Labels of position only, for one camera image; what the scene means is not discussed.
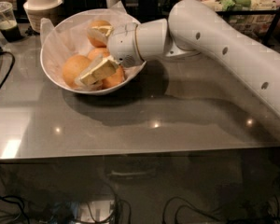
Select black floor cables right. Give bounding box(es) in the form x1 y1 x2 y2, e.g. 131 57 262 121
161 196 280 224

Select white ceramic bowl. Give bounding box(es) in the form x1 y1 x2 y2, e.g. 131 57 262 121
39 8 147 96

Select front left orange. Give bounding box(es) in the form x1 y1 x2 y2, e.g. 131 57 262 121
63 55 91 89

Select black cylindrical container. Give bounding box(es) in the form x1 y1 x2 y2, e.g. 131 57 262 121
138 0 163 22

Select front middle orange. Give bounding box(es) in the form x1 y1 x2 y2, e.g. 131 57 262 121
102 65 125 89

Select stack of paper bowls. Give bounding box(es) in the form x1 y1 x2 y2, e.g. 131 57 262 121
23 0 63 33

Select power strip under table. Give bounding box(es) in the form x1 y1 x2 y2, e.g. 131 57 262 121
76 200 115 224

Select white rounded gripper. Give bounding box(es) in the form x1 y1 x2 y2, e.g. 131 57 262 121
78 22 143 86

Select black floor cables left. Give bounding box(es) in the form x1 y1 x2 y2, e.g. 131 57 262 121
0 187 31 224

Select back orange in bowl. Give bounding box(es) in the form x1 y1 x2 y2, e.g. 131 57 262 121
87 20 111 48

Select small hidden middle orange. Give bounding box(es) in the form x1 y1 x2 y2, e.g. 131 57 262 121
87 48 110 60

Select black wire snack basket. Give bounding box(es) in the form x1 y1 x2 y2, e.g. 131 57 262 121
203 0 280 45

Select black floor cables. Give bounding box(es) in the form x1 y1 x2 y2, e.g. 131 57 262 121
161 196 280 224
0 187 31 224

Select white paper bowl liner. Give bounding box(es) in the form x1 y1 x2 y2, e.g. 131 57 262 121
40 1 147 91

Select plastic cup with drink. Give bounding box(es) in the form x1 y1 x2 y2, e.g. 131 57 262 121
0 1 22 42

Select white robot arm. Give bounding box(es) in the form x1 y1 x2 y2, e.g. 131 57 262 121
88 0 280 118

